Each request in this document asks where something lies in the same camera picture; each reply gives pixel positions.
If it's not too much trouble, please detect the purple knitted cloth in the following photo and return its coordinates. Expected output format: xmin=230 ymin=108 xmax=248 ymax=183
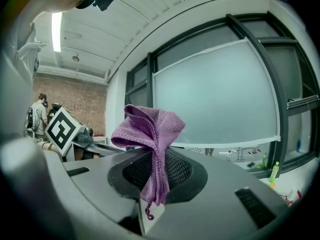
xmin=110 ymin=103 xmax=186 ymax=221

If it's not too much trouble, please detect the person's left forearm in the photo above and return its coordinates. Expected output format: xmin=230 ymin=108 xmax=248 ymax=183
xmin=41 ymin=141 xmax=63 ymax=163

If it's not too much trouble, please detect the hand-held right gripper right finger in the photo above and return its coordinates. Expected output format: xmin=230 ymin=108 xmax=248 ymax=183
xmin=143 ymin=146 xmax=291 ymax=240

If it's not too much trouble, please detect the green bottle with yellow cap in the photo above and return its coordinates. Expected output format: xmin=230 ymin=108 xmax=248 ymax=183
xmin=269 ymin=161 xmax=280 ymax=184

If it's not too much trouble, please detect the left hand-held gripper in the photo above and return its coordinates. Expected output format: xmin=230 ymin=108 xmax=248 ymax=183
xmin=44 ymin=105 xmax=127 ymax=160

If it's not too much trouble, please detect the frosted glass pane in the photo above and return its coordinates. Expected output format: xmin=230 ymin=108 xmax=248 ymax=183
xmin=151 ymin=39 xmax=280 ymax=149

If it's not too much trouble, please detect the person's beige top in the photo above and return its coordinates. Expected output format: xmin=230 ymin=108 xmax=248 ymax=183
xmin=2 ymin=8 xmax=50 ymax=140

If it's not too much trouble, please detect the long ceiling light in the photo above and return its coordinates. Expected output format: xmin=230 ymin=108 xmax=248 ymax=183
xmin=51 ymin=11 xmax=63 ymax=52

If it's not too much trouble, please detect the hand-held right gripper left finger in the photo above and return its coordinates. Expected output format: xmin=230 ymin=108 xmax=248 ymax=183
xmin=43 ymin=147 xmax=153 ymax=236

